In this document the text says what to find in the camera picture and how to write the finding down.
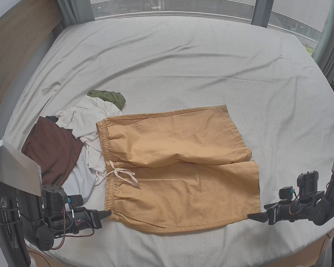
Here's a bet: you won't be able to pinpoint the brown garment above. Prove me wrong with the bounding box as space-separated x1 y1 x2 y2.
21 116 84 187

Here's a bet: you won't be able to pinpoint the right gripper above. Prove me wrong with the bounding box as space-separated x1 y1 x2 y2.
267 202 299 226

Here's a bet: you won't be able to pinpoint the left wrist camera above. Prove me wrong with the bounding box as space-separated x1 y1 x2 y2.
66 194 84 210

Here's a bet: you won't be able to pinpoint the blue-green curtain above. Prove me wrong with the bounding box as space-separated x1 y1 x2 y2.
311 0 334 83
50 0 97 29

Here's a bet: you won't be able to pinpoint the tan shorts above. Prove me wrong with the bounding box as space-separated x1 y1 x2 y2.
96 104 262 235

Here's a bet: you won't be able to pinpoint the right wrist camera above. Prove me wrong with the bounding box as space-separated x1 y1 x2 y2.
279 186 296 203

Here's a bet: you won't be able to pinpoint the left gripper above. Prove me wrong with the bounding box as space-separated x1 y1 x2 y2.
70 209 102 231

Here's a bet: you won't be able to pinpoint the bed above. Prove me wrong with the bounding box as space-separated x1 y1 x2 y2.
0 0 334 267

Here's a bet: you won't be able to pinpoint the pale blue garment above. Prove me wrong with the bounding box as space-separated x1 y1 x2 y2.
62 160 101 204

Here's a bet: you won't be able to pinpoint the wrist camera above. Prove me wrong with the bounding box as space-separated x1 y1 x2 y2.
279 186 296 203
66 194 84 210

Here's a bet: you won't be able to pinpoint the cream white garment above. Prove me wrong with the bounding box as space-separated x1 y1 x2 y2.
55 96 123 186

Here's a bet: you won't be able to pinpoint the green garment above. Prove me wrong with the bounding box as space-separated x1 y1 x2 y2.
87 90 126 111

